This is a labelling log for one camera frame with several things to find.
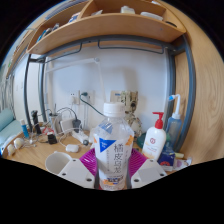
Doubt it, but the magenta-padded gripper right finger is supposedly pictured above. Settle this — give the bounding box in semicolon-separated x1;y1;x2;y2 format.
126;148;168;190

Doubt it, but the white earbuds case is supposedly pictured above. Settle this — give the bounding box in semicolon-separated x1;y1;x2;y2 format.
65;143;80;154

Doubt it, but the small blue box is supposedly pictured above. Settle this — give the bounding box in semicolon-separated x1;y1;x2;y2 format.
157;149;176;168

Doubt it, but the small round white jar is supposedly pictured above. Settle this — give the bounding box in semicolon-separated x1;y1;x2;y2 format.
13;137;25;150
7;143;16;157

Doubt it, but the white wall socket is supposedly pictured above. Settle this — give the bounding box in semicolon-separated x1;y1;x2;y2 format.
79;90;95;105
69;90;81;105

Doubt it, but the wooden tree figurine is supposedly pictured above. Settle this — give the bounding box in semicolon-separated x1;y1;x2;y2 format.
119;90;143;138

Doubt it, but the small blue bottle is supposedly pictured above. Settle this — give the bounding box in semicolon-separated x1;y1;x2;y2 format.
20;119;30;139

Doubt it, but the blue squeeze wash bottle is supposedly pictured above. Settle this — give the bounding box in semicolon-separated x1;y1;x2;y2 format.
165;94;184;148

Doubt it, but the white red-pump lotion bottle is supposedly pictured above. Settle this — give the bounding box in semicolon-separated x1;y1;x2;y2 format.
142;111;167;161

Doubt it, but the grey metal shelf frame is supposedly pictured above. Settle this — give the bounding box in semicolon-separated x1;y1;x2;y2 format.
23;34;198;153

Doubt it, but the wooden shelf unit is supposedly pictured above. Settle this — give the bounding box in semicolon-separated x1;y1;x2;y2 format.
26;0;187;56

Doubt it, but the light blue bedding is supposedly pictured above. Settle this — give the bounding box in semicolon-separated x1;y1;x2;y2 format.
0;108;22;152

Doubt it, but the black power cable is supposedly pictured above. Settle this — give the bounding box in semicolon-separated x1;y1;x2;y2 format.
79;92;105;118

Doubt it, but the clear plastic drink bottle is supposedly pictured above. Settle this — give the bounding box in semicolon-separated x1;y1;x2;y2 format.
92;101;135;192

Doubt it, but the white power strip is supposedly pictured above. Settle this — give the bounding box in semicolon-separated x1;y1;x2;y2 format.
71;129;90;145

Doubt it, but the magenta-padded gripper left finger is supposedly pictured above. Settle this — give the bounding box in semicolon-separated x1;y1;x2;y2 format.
58;148;100;190

